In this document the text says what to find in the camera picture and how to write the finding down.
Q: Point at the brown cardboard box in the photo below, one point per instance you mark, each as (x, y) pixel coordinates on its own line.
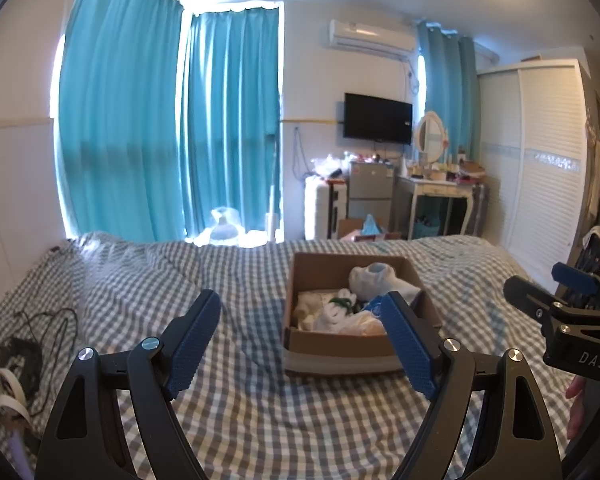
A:
(330, 352)

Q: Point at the grey checked blanket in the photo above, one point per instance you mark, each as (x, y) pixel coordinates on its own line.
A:
(240, 410)

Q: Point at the silver suitcase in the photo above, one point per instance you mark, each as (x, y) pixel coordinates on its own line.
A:
(476, 210)

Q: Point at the crumpled plastic bags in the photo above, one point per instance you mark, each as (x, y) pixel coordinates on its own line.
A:
(327, 166)

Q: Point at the clear plastic bag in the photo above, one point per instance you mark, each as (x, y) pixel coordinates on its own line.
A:
(226, 222)

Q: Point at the narrow teal curtain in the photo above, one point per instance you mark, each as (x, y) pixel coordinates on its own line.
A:
(230, 120)

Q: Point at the white tape roll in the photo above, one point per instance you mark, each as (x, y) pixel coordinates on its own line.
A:
(12, 405)
(0, 380)

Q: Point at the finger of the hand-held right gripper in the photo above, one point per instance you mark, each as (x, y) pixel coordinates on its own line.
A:
(575, 278)
(527, 294)

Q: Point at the small green soft item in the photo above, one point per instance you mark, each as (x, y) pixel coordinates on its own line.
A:
(342, 303)

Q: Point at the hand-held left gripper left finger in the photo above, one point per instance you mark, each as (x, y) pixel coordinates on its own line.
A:
(195, 340)

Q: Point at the white slatted wardrobe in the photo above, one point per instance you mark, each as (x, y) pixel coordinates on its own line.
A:
(535, 170)

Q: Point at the person's right hand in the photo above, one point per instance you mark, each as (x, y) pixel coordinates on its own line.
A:
(577, 405)

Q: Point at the tissue pack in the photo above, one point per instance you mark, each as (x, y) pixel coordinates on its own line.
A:
(362, 325)

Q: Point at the small grey fridge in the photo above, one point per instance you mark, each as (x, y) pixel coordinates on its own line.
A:
(370, 195)

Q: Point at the wide teal curtain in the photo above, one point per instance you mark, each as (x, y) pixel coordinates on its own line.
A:
(120, 110)

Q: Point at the white air conditioner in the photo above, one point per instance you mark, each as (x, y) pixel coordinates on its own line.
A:
(370, 36)

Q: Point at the black wall television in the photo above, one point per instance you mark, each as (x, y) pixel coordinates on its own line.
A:
(377, 117)

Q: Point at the pale grey plush item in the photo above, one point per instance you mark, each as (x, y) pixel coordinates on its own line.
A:
(375, 282)

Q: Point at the white suitcase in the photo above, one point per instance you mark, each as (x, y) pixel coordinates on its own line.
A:
(322, 210)

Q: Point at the clear blue plastic packet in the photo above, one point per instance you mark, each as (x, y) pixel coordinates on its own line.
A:
(376, 306)

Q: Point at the oval white mirror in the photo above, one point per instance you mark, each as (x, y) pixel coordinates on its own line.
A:
(428, 135)

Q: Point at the short teal curtain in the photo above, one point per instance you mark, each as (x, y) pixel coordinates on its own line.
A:
(450, 90)

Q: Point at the pale purple strip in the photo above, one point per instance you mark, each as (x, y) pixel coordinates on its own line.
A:
(19, 455)

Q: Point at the white dressing table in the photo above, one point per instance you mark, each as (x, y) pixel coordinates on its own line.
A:
(430, 187)

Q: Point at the dark patterned cloth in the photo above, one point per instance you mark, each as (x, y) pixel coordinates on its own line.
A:
(15, 355)

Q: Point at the blue plastic bag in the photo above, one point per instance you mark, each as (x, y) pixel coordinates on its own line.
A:
(372, 225)

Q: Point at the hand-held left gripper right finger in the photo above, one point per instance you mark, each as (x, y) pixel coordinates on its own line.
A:
(410, 345)

